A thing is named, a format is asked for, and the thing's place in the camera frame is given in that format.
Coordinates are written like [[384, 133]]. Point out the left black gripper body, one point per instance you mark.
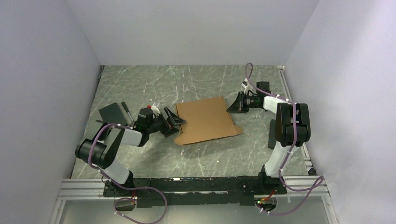
[[159, 124]]

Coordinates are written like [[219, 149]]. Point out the left black rectangular pad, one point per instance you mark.
[[112, 114]]

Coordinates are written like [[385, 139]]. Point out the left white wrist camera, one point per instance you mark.
[[155, 108]]

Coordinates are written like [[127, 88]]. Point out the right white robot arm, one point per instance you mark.
[[291, 128]]

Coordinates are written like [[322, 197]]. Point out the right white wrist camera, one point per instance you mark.
[[246, 87]]

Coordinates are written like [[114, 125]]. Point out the brown cardboard box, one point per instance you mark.
[[206, 119]]

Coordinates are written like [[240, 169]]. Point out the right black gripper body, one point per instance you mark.
[[250, 102]]

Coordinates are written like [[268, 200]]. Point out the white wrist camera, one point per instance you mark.
[[155, 108], [246, 87]]

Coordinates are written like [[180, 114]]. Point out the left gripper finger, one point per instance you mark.
[[170, 131], [173, 119]]

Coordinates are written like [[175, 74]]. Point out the black rectangular pad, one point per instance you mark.
[[272, 134], [112, 114]]

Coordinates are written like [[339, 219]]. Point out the right black rectangular pad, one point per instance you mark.
[[272, 134]]

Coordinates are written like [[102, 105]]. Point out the black handled claw hammer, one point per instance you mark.
[[125, 107]]

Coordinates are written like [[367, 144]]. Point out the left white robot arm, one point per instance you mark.
[[99, 148]]

